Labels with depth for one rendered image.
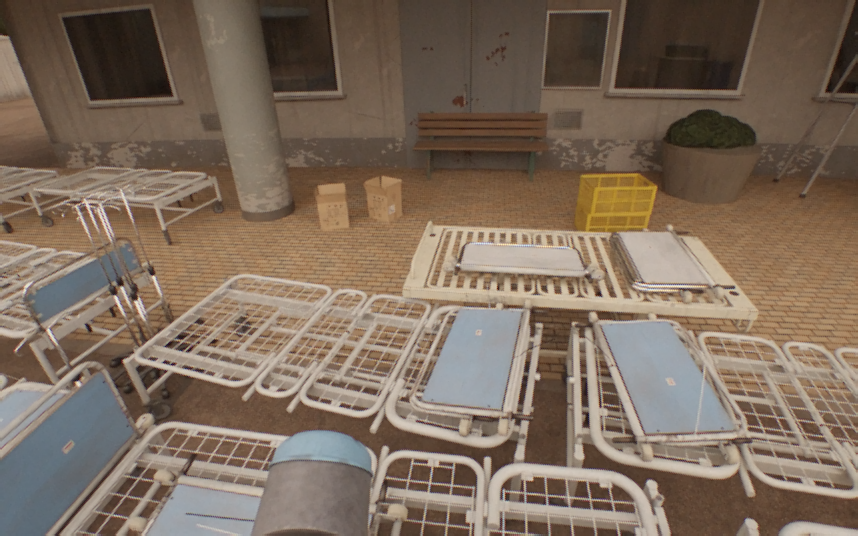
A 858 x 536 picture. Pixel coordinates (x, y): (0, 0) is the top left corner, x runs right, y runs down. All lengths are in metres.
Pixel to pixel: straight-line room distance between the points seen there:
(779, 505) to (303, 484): 2.40
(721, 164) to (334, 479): 5.60
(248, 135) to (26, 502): 3.89
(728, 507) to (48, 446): 2.69
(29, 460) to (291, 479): 1.44
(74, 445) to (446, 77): 5.72
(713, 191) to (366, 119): 4.67
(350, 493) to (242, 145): 4.74
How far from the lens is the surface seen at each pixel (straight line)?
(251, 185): 5.19
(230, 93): 5.01
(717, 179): 5.92
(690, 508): 2.46
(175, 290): 4.27
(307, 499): 0.48
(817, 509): 2.75
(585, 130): 6.69
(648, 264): 2.80
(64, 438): 1.94
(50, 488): 1.96
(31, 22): 9.67
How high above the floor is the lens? 1.89
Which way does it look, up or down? 29 degrees down
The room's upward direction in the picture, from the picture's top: 2 degrees counter-clockwise
